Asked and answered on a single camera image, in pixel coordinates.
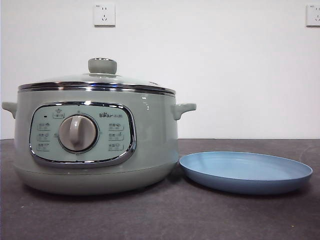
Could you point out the glass lid with green knob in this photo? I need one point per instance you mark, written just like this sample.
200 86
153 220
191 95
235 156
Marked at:
102 65

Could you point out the pale green electric steamer pot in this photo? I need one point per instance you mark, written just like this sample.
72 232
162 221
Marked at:
150 140

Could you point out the blue round plate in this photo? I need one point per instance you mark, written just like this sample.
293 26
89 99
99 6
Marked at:
240 172

